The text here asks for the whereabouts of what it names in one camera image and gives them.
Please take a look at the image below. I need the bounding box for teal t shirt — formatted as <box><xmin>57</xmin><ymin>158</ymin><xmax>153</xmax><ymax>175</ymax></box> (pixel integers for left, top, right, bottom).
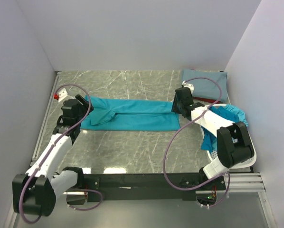
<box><xmin>81</xmin><ymin>96</ymin><xmax>180</xmax><ymax>132</ymax></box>

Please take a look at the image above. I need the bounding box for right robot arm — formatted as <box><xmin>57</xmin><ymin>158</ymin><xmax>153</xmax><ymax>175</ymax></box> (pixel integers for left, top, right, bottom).
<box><xmin>172</xmin><ymin>87</ymin><xmax>256</xmax><ymax>190</ymax></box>

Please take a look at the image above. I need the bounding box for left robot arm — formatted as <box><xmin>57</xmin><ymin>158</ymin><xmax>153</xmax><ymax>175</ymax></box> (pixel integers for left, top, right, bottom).
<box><xmin>12</xmin><ymin>95</ymin><xmax>94</xmax><ymax>216</ymax></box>

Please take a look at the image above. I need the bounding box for folded red t shirt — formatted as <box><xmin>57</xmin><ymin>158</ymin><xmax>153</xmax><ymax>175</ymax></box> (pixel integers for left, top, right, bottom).
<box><xmin>193</xmin><ymin>97</ymin><xmax>216</xmax><ymax>103</ymax></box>

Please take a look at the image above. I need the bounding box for folded light blue t shirt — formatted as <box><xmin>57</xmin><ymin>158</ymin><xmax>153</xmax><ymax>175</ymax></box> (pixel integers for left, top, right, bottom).
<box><xmin>181</xmin><ymin>69</ymin><xmax>228</xmax><ymax>103</ymax></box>

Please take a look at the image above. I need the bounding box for blue t shirt in basket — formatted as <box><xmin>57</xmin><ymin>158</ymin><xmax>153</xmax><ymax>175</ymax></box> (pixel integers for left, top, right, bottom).
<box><xmin>200</xmin><ymin>104</ymin><xmax>249</xmax><ymax>152</ymax></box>

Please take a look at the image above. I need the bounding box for white perforated laundry basket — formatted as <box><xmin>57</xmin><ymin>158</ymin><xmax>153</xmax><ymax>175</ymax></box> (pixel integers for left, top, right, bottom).
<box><xmin>200</xmin><ymin>104</ymin><xmax>256</xmax><ymax>169</ymax></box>

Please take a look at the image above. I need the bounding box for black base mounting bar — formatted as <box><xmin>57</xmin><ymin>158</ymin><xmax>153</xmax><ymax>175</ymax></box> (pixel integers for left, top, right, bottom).
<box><xmin>83</xmin><ymin>173</ymin><xmax>226</xmax><ymax>201</ymax></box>

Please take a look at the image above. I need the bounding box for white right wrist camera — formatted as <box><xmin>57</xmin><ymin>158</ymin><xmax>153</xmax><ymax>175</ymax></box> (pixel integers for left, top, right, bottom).
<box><xmin>181</xmin><ymin>81</ymin><xmax>194</xmax><ymax>93</ymax></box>

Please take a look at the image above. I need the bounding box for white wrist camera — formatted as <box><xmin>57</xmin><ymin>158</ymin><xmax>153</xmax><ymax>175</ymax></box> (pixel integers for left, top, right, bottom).
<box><xmin>181</xmin><ymin>81</ymin><xmax>194</xmax><ymax>93</ymax></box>
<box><xmin>53</xmin><ymin>88</ymin><xmax>68</xmax><ymax>103</ymax></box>

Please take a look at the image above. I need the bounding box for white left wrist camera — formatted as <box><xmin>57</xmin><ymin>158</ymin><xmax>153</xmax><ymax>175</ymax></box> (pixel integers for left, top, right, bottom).
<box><xmin>53</xmin><ymin>88</ymin><xmax>68</xmax><ymax>103</ymax></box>

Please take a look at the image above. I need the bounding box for aluminium frame rail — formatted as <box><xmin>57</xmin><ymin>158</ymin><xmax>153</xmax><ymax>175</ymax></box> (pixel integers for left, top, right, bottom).
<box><xmin>3</xmin><ymin>71</ymin><xmax>62</xmax><ymax>228</ymax></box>

